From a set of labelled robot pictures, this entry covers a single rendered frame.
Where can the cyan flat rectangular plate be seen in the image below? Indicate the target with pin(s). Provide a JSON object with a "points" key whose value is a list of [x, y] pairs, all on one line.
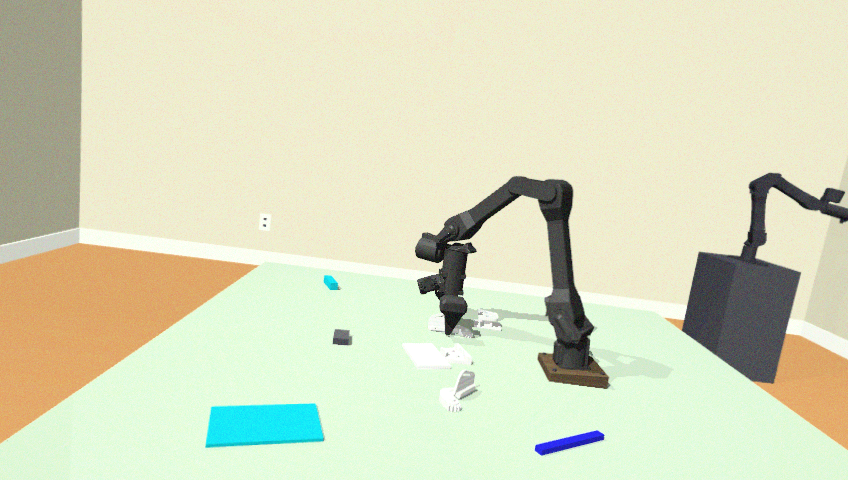
{"points": [[263, 424]]}

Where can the blue flat bar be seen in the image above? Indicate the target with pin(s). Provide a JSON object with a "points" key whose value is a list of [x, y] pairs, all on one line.
{"points": [[569, 442]]}

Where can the cyan rectangular block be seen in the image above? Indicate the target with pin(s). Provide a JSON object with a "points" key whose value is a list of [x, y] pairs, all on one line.
{"points": [[331, 283]]}

